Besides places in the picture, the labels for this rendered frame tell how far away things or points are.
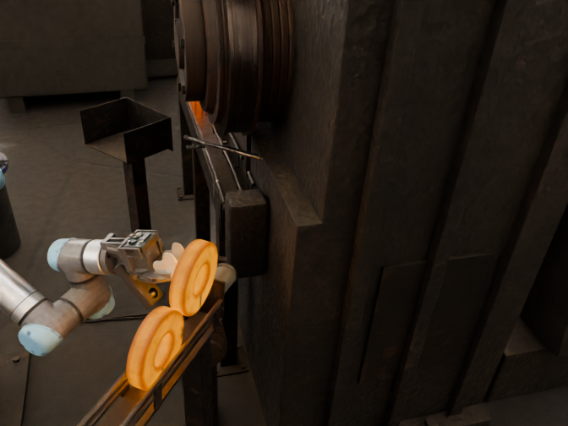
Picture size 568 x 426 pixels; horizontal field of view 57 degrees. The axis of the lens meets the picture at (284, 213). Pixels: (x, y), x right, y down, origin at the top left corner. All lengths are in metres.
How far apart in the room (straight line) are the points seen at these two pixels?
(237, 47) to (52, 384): 1.32
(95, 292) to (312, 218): 0.51
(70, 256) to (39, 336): 0.17
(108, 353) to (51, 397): 0.23
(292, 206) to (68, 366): 1.16
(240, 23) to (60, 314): 0.72
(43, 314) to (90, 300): 0.10
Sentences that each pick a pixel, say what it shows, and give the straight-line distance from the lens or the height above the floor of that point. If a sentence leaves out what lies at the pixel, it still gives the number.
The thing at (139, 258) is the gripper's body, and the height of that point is 0.83.
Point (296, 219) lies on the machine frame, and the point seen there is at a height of 0.87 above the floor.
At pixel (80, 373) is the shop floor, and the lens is 2.01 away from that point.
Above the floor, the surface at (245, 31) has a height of 1.20.
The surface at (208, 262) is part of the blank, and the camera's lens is 1.09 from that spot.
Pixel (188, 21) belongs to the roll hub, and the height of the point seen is 1.20.
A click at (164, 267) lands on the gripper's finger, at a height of 0.81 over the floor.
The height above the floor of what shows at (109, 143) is 0.59.
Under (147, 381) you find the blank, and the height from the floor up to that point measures 0.70.
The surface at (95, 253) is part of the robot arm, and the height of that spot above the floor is 0.80.
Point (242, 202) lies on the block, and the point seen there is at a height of 0.80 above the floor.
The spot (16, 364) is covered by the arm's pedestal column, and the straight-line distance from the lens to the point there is 2.08.
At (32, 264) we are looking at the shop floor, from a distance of 2.52.
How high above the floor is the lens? 1.50
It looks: 34 degrees down
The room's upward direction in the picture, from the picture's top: 4 degrees clockwise
